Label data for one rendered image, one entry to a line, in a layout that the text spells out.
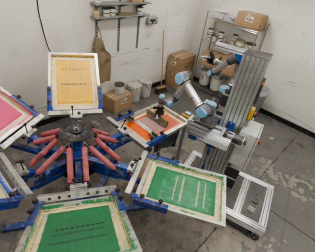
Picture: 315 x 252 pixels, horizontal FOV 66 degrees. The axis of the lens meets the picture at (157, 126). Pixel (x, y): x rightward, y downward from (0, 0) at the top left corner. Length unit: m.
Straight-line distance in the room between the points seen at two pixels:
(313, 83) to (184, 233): 3.88
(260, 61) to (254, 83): 0.22
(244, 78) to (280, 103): 3.39
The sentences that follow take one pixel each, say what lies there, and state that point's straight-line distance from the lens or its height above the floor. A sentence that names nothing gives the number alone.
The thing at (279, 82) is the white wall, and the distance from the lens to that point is 5.84.
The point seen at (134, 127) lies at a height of 0.95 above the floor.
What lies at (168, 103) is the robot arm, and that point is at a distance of 2.82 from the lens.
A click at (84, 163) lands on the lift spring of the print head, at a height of 1.18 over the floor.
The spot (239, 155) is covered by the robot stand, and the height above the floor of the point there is 0.92.
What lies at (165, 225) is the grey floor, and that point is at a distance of 3.23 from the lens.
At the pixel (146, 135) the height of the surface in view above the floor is 0.95.
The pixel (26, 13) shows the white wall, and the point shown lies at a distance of 3.97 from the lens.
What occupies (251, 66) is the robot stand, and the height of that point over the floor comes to 1.93.
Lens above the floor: 2.69
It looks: 35 degrees down
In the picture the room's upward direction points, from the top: 9 degrees clockwise
